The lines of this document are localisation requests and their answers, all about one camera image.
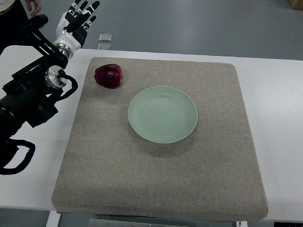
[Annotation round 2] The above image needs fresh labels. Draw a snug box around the bystander hand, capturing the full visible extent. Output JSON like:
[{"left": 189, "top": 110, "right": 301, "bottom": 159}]
[{"left": 24, "top": 0, "right": 42, "bottom": 17}]

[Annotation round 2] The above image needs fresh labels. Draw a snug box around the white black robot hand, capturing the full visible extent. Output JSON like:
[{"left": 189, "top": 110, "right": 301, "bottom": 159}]
[{"left": 53, "top": 0, "right": 100, "bottom": 54}]

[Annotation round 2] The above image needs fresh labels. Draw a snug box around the red apple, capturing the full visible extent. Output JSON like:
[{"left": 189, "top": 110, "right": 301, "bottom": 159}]
[{"left": 94, "top": 63, "right": 123, "bottom": 89}]

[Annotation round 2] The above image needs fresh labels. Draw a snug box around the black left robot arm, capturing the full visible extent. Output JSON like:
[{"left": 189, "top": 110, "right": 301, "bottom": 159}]
[{"left": 0, "top": 14, "right": 78, "bottom": 147}]

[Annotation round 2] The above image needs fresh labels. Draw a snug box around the green round plate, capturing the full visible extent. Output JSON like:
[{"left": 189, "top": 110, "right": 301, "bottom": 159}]
[{"left": 127, "top": 86, "right": 198, "bottom": 144}]

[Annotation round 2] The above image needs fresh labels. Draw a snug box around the bystander in beige jacket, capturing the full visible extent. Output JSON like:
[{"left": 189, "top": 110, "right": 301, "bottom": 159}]
[{"left": 0, "top": 0, "right": 28, "bottom": 55}]

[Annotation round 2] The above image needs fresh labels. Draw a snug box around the clear plastic floor piece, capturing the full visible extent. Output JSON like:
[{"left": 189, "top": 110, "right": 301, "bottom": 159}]
[{"left": 99, "top": 33, "right": 112, "bottom": 42}]

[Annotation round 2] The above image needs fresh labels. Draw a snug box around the beige fabric cushion mat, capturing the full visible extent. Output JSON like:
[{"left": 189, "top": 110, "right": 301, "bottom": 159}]
[{"left": 52, "top": 57, "right": 268, "bottom": 222}]

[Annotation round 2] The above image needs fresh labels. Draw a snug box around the white table leg left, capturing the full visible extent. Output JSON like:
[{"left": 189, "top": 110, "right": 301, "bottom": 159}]
[{"left": 45, "top": 211, "right": 61, "bottom": 227}]

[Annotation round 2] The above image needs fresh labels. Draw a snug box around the black table control panel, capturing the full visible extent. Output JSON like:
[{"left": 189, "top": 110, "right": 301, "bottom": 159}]
[{"left": 274, "top": 222, "right": 303, "bottom": 227}]

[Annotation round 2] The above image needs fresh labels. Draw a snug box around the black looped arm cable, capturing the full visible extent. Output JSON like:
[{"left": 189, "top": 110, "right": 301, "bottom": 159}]
[{"left": 0, "top": 137, "right": 37, "bottom": 177}]

